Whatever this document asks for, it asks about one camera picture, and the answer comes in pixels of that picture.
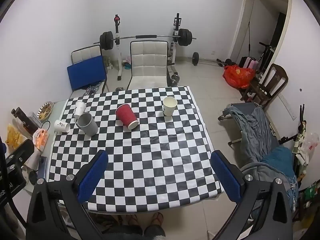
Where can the dark wooden chair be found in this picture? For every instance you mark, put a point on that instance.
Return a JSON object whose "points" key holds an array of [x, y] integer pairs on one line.
{"points": [[265, 91]]}

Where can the white padded chair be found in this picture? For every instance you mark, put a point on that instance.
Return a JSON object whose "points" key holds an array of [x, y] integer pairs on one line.
{"points": [[148, 64]]}

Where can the blue folding chair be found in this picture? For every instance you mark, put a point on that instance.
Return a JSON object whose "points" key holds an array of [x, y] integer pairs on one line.
{"points": [[87, 71]]}

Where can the patterned snack plate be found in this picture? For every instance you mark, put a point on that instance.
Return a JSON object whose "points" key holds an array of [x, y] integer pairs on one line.
{"points": [[45, 110]]}

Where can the grey plastic cup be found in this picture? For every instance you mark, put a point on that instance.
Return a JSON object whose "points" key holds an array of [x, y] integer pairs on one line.
{"points": [[87, 124]]}

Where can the small dumbbell on floor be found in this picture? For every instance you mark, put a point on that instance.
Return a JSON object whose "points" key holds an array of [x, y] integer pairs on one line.
{"points": [[195, 58]]}

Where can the tall white paper cup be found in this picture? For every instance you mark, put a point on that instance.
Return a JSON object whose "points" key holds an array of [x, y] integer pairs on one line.
{"points": [[80, 107]]}

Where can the yellow snack bag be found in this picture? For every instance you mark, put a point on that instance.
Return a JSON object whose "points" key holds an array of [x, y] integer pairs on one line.
{"points": [[14, 138]]}

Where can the black white checkered tablecloth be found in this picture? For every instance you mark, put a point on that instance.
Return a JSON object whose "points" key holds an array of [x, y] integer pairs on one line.
{"points": [[164, 162]]}

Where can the cream paper cup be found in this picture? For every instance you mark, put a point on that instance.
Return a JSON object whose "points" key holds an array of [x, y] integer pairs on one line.
{"points": [[169, 105]]}

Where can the small white printed cup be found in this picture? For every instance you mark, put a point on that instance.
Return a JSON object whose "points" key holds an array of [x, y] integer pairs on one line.
{"points": [[61, 126]]}

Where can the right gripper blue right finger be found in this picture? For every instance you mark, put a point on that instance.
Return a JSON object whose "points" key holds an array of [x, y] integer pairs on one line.
{"points": [[262, 207]]}

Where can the orange snack packet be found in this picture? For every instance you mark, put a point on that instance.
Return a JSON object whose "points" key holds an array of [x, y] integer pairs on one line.
{"points": [[40, 138]]}

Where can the red ribbed paper cup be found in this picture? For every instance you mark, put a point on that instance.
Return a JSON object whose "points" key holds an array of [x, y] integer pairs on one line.
{"points": [[125, 114]]}

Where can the red plastic bag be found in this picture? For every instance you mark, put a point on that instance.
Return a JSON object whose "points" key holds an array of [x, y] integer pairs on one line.
{"points": [[237, 77]]}

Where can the folding cot frame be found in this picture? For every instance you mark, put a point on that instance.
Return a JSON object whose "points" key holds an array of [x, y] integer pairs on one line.
{"points": [[233, 129]]}

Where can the grey cloth on cot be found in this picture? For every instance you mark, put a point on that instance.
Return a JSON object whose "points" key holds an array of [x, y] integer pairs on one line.
{"points": [[257, 135]]}

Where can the teal blanket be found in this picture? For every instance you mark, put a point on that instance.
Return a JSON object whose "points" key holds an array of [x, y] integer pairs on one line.
{"points": [[281, 158]]}

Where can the barbell with black plates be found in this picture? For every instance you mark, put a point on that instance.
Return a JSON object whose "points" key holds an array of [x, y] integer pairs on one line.
{"points": [[107, 40]]}

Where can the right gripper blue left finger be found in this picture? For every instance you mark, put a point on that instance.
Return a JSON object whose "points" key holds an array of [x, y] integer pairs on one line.
{"points": [[44, 219]]}

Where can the pink suitcase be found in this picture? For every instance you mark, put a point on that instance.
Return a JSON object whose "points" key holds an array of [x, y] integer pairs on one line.
{"points": [[249, 62]]}

